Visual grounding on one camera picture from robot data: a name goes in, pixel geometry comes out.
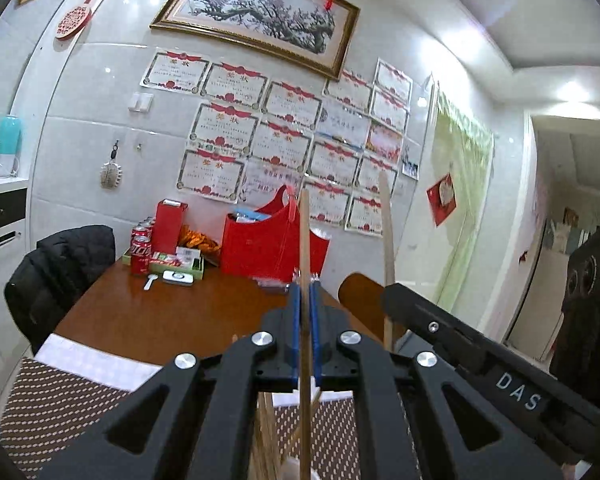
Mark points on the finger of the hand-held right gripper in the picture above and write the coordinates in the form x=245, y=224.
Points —
x=430, y=327

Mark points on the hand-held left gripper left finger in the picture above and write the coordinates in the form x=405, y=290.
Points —
x=294, y=320

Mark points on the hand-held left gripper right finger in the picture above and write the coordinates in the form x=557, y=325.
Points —
x=315, y=320

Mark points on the long wooden chopstick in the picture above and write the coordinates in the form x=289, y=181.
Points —
x=305, y=240
x=386, y=230

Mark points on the bunch of wooden chopsticks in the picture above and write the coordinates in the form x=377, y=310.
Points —
x=270, y=435

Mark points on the brown wooden chair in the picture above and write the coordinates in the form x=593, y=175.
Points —
x=360, y=295

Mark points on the red gift bag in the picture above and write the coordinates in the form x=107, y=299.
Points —
x=250, y=250

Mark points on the orange snack packet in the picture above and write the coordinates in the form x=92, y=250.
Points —
x=200, y=240

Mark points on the white flat device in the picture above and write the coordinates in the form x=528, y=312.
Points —
x=177, y=277

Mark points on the green curtain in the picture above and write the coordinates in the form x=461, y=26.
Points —
x=462, y=185

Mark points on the white plastic spoon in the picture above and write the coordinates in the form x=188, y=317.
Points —
x=150, y=283

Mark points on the red box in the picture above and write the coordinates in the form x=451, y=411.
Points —
x=169, y=227

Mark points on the red cola can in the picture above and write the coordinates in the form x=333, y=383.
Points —
x=145, y=225
x=141, y=260
x=141, y=236

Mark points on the green tray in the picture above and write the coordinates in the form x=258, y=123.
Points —
x=130, y=259

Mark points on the group of award certificates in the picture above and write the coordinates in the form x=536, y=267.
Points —
x=280, y=145

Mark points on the white cloth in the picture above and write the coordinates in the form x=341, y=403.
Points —
x=90, y=360

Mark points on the hanging grey brush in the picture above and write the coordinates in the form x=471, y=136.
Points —
x=111, y=175

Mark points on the black padded jacket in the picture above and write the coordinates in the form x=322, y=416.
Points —
x=60, y=275

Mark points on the brown polka dot tablecloth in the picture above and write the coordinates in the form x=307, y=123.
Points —
x=55, y=400

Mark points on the framed plum blossom painting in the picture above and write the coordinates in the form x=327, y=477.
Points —
x=260, y=10

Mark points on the white black sideboard cabinet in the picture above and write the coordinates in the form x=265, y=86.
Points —
x=0, y=210

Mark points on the teal white humidifier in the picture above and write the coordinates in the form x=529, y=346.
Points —
x=6, y=140

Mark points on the small wall photo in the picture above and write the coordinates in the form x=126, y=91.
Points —
x=410, y=162

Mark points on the white light switch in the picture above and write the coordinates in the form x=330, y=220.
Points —
x=141, y=101

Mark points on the red round wall ornament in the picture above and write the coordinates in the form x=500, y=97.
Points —
x=72, y=20

